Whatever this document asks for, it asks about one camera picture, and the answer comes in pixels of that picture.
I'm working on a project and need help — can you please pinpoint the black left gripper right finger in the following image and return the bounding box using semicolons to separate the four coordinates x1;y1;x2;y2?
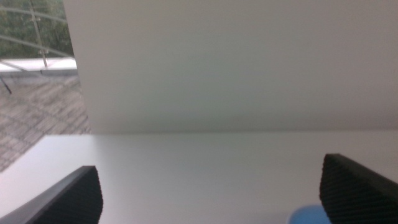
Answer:
319;153;398;224

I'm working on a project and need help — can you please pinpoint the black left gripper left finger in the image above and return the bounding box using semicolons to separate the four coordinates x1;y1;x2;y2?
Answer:
0;166;104;224

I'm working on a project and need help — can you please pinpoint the blue plastic cup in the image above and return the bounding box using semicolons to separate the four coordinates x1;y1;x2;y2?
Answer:
287;204;332;224

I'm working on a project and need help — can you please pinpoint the thin black rod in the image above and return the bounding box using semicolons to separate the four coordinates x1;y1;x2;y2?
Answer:
0;76;13;95

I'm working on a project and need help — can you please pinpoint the white window ledge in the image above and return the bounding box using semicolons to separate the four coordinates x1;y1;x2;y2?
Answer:
0;57;78;77

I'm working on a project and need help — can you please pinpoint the metal balcony railing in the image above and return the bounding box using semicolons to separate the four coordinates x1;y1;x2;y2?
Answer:
0;0;75;68

